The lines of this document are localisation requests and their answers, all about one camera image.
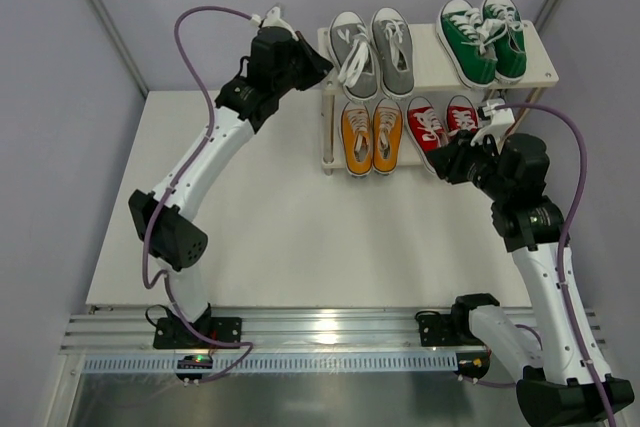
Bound red sneaker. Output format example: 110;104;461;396
446;95;480;137
404;96;448;175

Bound grey sneaker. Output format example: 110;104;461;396
370;7;415;100
328;11;378;104

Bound orange sneaker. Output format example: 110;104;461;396
340;102;373;178
373;99;403;175

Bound green sneaker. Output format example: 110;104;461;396
481;0;527;84
436;0;504;89

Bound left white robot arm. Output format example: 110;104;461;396
128;27;332;324

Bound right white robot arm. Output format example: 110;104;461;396
427;131;635;426

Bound white two-tier shoe shelf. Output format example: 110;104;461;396
321;20;559;175

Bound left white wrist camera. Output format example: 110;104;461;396
249;4;296;37

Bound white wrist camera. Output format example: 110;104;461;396
471;98;515;146
249;4;296;37

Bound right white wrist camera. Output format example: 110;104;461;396
471;98;515;146

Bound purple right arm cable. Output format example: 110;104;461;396
459;102;616;427

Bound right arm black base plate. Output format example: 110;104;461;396
414;310;483;347

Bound white slotted cable duct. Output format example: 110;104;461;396
82;351;458;374

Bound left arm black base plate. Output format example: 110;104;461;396
152;316;243;350

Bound aluminium mounting rail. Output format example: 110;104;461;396
59;304;609;356

